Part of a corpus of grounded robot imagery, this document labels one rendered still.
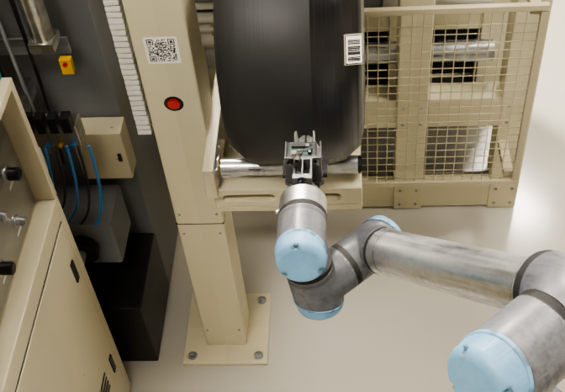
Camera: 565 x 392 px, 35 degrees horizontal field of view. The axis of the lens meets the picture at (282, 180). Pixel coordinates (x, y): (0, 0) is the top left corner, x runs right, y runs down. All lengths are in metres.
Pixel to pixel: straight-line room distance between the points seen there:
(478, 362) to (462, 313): 1.82
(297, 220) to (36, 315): 0.73
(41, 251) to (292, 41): 0.76
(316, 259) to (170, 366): 1.42
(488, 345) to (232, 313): 1.67
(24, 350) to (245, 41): 0.81
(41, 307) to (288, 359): 1.03
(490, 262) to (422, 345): 1.54
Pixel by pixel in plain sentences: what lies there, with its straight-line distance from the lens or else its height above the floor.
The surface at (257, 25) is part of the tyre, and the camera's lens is 1.76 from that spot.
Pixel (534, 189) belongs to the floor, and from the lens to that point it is 3.33.
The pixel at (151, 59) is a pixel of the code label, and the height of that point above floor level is 1.20.
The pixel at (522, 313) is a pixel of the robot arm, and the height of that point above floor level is 1.48.
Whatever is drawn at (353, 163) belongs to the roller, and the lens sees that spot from 2.10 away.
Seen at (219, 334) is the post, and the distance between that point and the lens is 2.85.
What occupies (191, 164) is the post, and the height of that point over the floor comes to 0.85.
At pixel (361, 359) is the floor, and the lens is 2.85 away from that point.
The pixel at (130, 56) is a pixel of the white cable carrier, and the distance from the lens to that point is 2.03.
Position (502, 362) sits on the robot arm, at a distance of 1.14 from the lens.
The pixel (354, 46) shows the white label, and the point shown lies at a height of 1.33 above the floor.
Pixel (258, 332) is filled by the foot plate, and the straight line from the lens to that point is 2.91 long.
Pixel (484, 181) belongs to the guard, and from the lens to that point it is 2.89.
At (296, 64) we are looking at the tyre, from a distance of 1.76.
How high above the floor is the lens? 2.45
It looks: 47 degrees down
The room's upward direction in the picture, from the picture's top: 6 degrees counter-clockwise
